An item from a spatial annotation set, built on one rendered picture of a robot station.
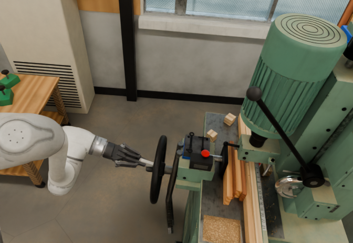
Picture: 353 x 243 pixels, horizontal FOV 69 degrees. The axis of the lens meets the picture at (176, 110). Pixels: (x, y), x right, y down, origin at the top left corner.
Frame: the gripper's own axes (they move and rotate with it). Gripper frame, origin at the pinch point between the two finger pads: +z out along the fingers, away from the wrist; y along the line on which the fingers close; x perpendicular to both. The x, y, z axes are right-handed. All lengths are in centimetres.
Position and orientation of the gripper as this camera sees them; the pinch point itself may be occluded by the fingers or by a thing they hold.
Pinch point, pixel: (146, 163)
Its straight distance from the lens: 125.4
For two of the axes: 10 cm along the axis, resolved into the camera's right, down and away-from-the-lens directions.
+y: 1.1, -7.0, 7.0
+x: -4.1, 6.1, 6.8
